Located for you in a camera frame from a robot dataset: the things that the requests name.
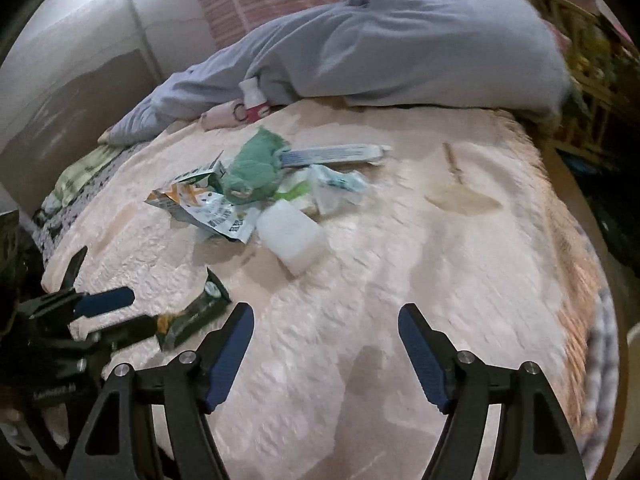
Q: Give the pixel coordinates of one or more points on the dark green snack packet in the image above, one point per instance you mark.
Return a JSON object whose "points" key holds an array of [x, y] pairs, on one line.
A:
{"points": [[200, 305]]}

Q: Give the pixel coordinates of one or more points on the green checked cloth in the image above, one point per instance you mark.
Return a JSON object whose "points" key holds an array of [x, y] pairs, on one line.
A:
{"points": [[80, 175]]}

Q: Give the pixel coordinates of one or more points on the wooden bed frame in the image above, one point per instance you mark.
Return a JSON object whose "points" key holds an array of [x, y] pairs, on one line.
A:
{"points": [[562, 195]]}

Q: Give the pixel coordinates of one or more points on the wooden crib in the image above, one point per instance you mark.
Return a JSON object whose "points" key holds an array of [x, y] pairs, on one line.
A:
{"points": [[590, 60]]}

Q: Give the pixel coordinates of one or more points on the grey striped blanket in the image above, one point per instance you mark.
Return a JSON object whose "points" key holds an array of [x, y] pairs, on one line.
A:
{"points": [[602, 340]]}

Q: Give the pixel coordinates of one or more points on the white and blue tube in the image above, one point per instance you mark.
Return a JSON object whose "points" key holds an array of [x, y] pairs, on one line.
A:
{"points": [[340, 152]]}

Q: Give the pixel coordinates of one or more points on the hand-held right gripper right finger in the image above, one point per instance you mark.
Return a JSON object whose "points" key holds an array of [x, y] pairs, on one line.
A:
{"points": [[422, 355]]}

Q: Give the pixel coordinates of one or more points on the black spotted sheet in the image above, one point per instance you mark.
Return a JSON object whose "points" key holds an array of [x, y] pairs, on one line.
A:
{"points": [[52, 225]]}

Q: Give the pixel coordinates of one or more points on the white foam block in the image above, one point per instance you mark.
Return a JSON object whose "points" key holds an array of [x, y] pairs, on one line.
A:
{"points": [[290, 232]]}

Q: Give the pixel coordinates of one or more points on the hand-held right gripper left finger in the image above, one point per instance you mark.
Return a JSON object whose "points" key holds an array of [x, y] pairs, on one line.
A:
{"points": [[230, 355]]}

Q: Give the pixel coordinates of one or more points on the red and white small item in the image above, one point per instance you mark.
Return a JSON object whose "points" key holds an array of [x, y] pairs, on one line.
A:
{"points": [[255, 102]]}

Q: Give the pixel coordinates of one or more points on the pink patterned cloth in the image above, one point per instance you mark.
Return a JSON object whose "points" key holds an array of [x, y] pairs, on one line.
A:
{"points": [[220, 114]]}

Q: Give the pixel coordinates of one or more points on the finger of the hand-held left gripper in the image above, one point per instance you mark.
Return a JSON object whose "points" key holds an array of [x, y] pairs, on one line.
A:
{"points": [[105, 302], [125, 331]]}

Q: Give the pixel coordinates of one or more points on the star print snack wrapper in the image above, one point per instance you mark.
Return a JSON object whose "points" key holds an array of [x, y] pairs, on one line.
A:
{"points": [[200, 205]]}

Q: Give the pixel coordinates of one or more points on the clear plastic wrapper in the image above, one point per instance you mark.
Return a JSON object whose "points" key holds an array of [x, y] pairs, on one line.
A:
{"points": [[335, 185]]}

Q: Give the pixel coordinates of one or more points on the green and white packet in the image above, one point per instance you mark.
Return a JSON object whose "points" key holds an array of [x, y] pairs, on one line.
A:
{"points": [[295, 191]]}

